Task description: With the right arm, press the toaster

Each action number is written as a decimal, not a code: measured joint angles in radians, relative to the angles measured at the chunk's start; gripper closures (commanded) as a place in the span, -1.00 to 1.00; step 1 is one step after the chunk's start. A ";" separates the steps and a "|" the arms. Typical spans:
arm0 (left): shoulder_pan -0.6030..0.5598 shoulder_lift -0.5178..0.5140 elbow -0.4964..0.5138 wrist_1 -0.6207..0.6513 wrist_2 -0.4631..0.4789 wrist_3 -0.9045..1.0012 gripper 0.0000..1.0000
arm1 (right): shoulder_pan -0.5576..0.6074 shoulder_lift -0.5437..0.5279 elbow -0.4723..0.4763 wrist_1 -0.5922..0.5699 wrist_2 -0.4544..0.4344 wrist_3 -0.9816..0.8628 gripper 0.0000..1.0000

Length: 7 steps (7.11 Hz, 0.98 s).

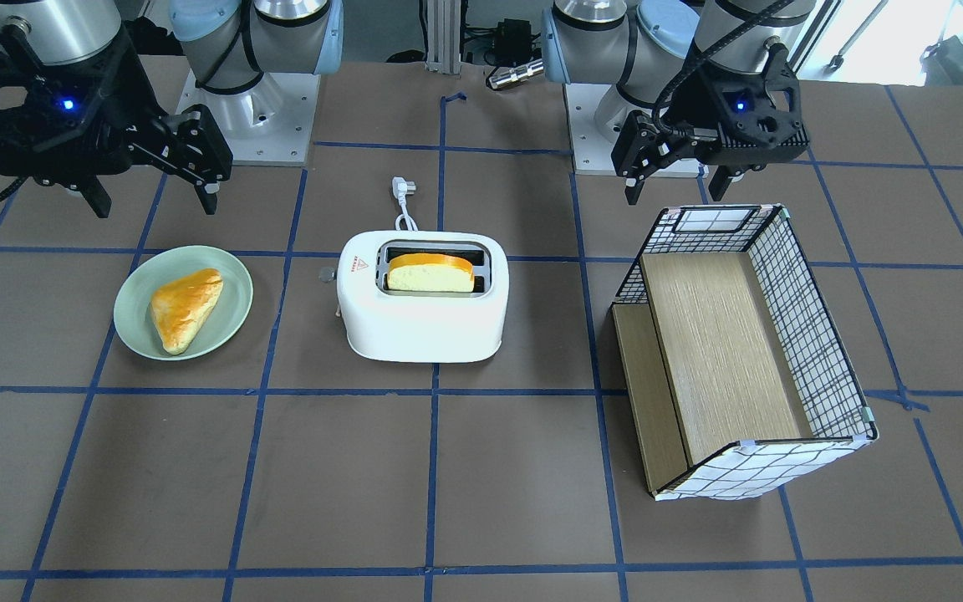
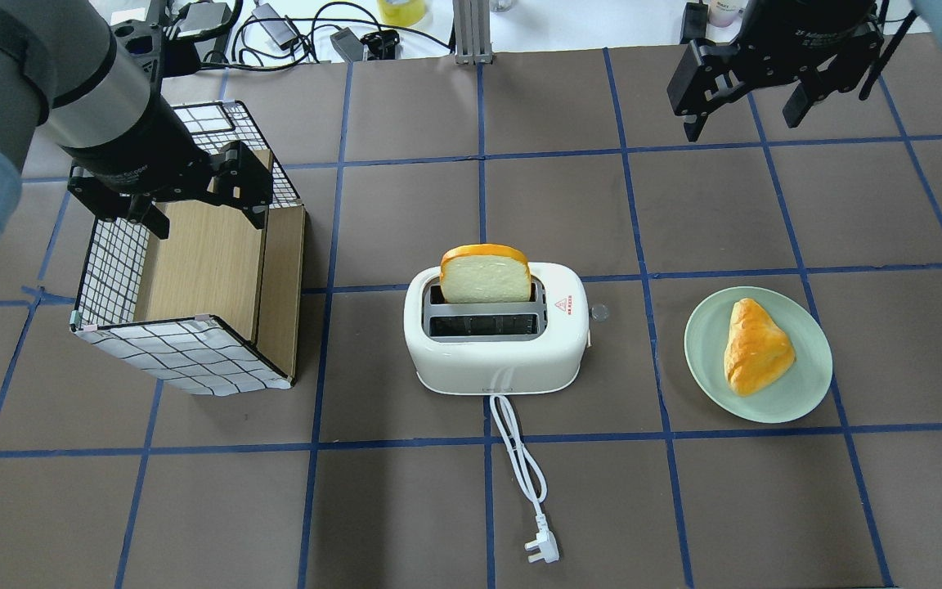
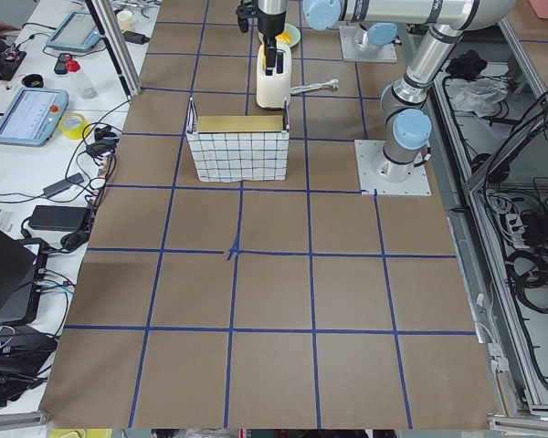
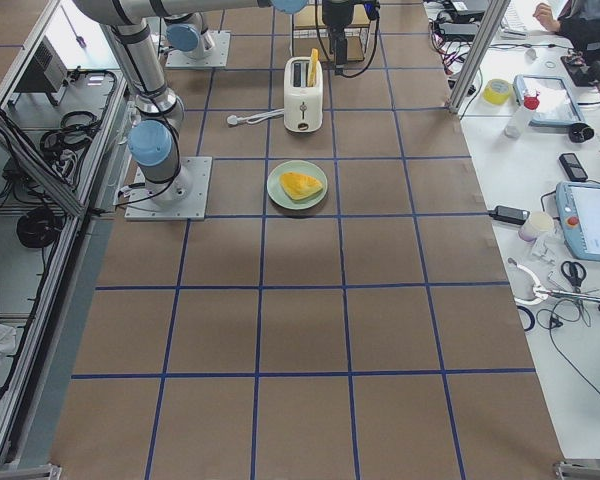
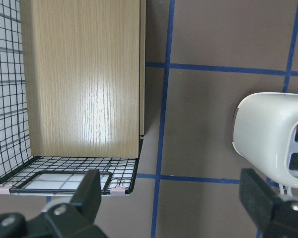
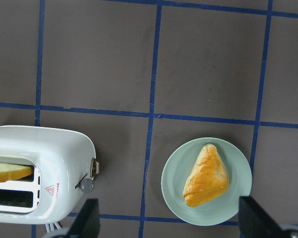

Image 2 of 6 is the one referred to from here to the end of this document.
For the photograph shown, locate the light green plate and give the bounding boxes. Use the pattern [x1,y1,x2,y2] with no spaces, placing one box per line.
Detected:
[684,286,833,424]

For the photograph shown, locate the yellow tape roll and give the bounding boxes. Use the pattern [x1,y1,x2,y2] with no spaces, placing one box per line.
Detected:
[377,0,427,29]

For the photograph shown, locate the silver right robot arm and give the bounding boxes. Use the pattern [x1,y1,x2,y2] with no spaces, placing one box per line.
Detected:
[666,1,942,142]

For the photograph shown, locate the toast bread slice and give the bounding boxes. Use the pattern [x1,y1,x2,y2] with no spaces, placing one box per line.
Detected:
[440,243,533,304]

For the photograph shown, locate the small clear round disc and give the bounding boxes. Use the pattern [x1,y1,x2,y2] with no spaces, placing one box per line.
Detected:
[590,304,612,323]

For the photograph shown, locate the aluminium frame post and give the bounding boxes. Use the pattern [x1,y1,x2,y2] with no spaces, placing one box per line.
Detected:
[452,0,494,65]

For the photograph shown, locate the white two-slot toaster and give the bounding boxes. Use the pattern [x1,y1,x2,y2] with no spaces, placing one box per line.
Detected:
[402,263,590,396]

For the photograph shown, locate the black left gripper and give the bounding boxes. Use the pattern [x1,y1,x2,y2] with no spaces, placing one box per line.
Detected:
[67,139,273,240]

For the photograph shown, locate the orange triangular bread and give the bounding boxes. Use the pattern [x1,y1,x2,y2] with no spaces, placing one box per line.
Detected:
[723,298,796,398]

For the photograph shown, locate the wire and wood shelf rack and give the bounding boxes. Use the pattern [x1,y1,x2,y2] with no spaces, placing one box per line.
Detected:
[70,100,307,398]

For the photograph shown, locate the black power adapter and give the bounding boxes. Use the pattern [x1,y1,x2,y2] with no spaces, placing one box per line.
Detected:
[330,29,369,63]

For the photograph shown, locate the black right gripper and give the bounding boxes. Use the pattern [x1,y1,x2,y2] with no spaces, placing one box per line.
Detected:
[666,1,883,144]

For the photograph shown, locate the white toaster power cord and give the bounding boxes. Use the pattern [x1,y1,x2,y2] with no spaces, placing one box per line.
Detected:
[489,393,560,565]

